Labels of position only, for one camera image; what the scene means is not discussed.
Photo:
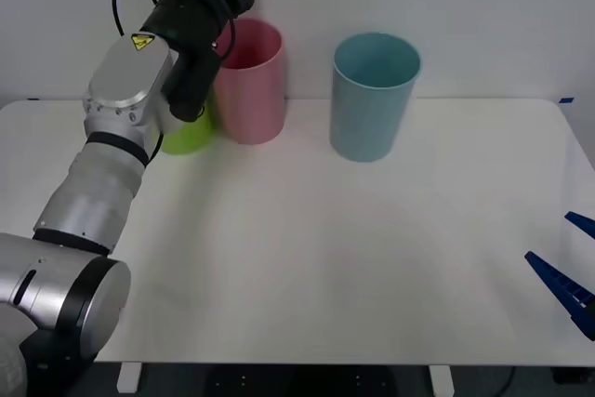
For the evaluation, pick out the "silver and black left arm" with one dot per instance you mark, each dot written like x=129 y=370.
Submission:
x=121 y=81

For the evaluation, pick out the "green plastic bin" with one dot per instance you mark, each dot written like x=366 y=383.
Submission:
x=188 y=139

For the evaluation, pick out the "white table leg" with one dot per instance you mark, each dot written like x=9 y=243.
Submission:
x=129 y=377
x=441 y=380

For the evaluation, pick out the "pink plastic bin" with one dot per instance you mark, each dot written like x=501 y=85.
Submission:
x=255 y=95

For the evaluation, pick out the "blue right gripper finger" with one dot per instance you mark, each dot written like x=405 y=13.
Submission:
x=583 y=223
x=562 y=285

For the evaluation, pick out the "pale blue plastic bin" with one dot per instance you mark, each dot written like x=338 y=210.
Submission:
x=367 y=118

